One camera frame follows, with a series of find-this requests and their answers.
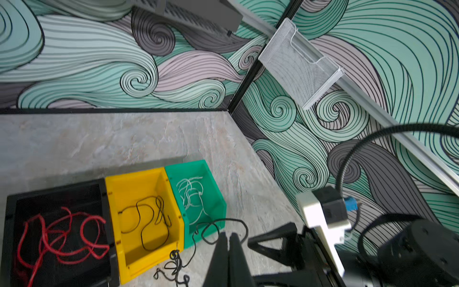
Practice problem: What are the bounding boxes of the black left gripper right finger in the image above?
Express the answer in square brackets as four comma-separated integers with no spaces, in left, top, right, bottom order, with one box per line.
[228,233,256,287]

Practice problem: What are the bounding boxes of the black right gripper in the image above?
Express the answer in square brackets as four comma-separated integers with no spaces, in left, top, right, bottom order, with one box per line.
[247,222,359,287]

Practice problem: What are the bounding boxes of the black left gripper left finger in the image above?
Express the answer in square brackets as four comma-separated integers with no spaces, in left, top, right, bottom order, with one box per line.
[203,232,229,287]

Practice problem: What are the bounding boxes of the white wire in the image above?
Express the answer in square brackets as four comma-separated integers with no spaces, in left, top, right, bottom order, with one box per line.
[175,175,210,227]

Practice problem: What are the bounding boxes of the red wire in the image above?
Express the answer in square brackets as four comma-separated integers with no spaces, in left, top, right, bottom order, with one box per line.
[16,206,111,287]

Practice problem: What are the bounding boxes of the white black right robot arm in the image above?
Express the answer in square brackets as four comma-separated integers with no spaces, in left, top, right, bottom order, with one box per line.
[247,214,459,287]

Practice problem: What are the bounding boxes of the green storage bin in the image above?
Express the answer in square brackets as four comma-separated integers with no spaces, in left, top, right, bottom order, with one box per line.
[165,160,227,249]

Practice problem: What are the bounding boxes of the yellow storage bin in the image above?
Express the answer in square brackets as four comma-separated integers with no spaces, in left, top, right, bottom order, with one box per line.
[105,167,185,285]

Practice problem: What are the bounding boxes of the black storage bin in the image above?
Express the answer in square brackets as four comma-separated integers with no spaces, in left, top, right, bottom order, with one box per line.
[1,179,120,287]

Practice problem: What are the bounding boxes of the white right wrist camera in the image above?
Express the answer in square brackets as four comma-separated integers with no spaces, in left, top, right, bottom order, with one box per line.
[295,186,359,276]

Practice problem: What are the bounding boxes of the clear plastic wall holder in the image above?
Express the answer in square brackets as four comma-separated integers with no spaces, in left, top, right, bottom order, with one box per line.
[259,19,344,110]

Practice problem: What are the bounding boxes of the black corner frame post right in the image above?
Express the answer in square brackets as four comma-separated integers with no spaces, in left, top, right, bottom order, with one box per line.
[227,0,303,115]

